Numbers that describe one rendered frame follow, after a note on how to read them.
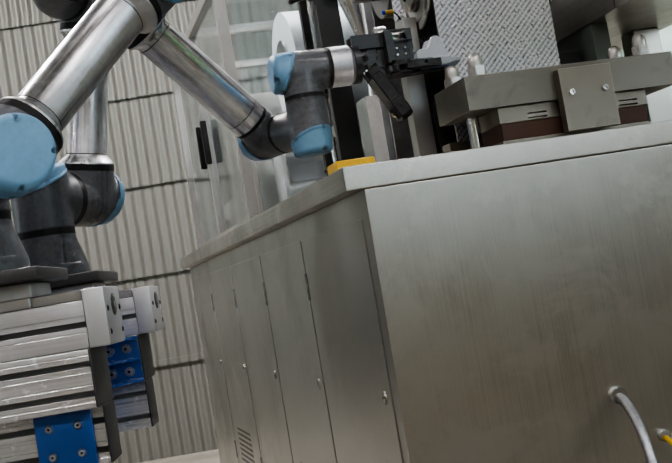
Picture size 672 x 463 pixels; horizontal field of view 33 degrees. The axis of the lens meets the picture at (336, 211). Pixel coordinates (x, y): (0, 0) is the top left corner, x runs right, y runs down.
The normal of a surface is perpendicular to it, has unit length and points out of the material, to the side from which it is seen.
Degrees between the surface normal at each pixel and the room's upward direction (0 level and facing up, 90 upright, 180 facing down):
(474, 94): 90
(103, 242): 90
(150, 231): 90
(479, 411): 90
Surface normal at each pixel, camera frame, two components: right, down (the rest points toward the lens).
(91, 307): 0.02, -0.07
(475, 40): 0.23, -0.10
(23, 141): 0.56, -0.05
